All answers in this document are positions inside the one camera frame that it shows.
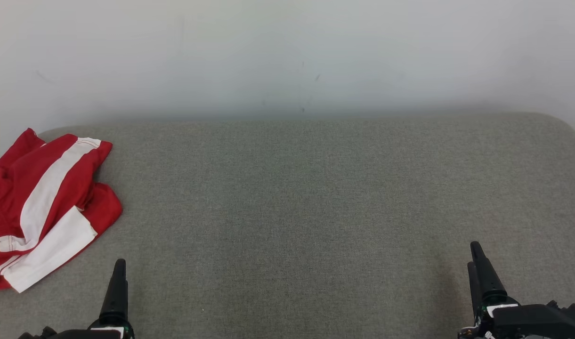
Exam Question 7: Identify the grey fabric sofa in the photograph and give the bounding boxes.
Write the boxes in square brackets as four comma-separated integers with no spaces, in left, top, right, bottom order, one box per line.
[0,112,575,339]

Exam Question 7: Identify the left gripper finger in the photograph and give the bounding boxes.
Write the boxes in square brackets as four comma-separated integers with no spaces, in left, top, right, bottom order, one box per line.
[100,258,129,326]

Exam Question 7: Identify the red shorts with white stripes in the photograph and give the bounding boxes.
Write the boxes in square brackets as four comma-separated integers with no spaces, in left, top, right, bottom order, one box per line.
[0,128,123,293]

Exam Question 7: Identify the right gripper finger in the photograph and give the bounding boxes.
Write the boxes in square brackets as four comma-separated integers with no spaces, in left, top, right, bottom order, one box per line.
[471,242,507,306]
[467,262,483,321]

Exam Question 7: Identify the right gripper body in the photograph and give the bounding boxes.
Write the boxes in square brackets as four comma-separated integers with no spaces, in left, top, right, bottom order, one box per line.
[458,300,575,339]

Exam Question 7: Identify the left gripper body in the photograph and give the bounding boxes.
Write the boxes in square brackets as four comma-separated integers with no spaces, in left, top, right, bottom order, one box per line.
[18,324,135,339]

